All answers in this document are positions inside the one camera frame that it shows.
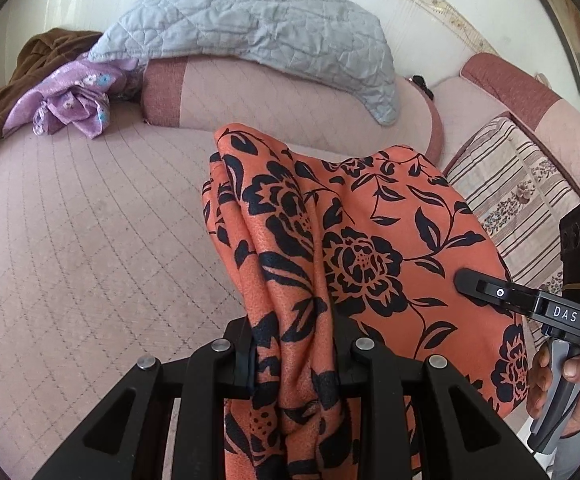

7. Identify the orange black floral garment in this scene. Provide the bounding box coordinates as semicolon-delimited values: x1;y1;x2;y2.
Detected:
202;124;528;479

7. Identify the person's right hand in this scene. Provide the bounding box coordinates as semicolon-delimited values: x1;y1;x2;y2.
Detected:
526;342;580;437

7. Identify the striped floral cushion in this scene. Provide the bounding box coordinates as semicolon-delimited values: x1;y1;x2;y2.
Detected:
444;115;580;348

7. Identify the pink quilted bed cover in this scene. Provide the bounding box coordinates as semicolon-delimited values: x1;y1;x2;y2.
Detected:
0;104;243;479

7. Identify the small black object on sofa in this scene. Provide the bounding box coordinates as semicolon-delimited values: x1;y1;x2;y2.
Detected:
410;75;434;101

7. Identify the pink quilted sofa backrest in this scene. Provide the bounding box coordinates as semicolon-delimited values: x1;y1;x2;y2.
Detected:
141;53;580;189

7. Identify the purple floral cloth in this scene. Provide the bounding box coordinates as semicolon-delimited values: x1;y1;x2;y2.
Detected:
2;54;147;139

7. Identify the grey quilted blanket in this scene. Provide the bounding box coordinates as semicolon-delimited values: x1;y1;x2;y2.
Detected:
88;0;401;126

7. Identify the brown garment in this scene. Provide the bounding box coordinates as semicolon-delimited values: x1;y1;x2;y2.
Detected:
0;28;101;140

